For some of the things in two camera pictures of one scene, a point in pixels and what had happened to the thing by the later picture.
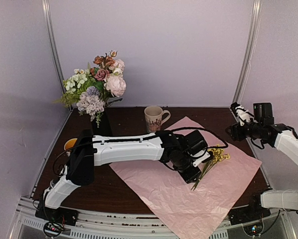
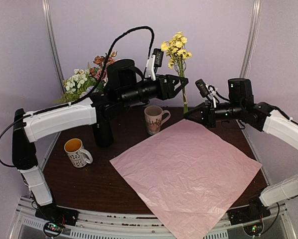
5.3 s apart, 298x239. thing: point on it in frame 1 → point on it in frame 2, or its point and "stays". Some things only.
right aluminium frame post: [248, 50] stays
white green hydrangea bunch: [77, 82] stays
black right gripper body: [240, 135] → [212, 118]
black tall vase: [104, 128] stays
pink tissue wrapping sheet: [202, 208] stays
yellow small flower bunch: [216, 155] → [175, 50]
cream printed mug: [153, 118] stays
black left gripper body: [181, 168] → [161, 93]
